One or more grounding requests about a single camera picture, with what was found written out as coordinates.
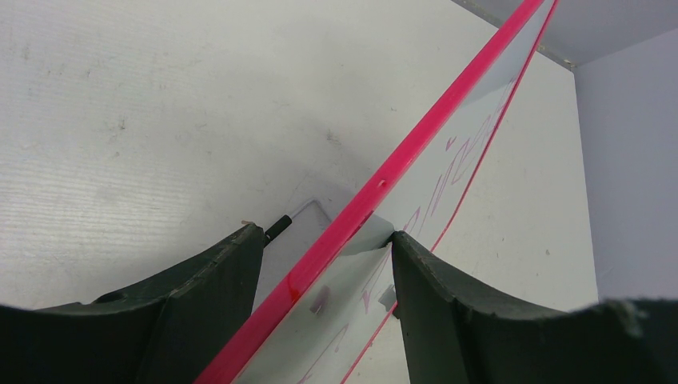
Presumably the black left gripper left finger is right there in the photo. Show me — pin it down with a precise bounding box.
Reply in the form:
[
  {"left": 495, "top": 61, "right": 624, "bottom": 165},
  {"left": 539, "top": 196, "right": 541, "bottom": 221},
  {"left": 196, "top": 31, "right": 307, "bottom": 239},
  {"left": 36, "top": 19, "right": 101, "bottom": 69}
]
[{"left": 1, "top": 224, "right": 265, "bottom": 383}]

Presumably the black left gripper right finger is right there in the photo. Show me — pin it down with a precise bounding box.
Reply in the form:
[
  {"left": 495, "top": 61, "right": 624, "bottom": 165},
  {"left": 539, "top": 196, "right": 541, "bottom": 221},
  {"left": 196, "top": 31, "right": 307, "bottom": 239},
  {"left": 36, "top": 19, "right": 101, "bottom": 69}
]
[{"left": 392, "top": 231, "right": 677, "bottom": 383}]

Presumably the pink framed whiteboard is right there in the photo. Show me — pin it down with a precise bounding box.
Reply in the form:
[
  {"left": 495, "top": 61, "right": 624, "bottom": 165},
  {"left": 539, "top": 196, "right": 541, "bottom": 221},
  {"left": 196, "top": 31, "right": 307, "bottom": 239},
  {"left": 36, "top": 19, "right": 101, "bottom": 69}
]
[{"left": 197, "top": 1, "right": 557, "bottom": 383}]

